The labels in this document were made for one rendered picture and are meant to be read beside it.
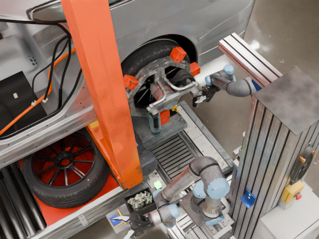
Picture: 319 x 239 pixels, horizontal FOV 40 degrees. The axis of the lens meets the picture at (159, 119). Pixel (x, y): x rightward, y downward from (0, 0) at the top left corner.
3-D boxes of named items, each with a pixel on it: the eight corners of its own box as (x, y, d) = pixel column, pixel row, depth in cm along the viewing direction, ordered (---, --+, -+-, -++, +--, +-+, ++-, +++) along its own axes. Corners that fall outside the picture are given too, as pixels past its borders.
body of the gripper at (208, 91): (201, 86, 324) (214, 79, 327) (200, 93, 331) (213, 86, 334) (207, 93, 320) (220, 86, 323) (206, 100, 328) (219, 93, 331)
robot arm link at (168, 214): (180, 218, 241) (180, 213, 234) (162, 225, 239) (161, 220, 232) (175, 206, 245) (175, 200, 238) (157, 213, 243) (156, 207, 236)
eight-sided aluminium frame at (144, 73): (186, 91, 363) (186, 45, 318) (191, 96, 360) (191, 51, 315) (129, 121, 350) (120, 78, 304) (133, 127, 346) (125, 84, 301)
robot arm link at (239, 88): (236, 103, 281) (206, 87, 326) (251, 97, 283) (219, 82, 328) (232, 87, 277) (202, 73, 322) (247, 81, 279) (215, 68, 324)
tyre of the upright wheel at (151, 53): (169, 80, 385) (180, 20, 335) (183, 98, 373) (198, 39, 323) (101, 105, 358) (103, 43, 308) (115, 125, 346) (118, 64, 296)
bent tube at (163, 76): (181, 68, 325) (181, 59, 316) (195, 86, 315) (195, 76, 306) (161, 79, 320) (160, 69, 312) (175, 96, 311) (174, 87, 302)
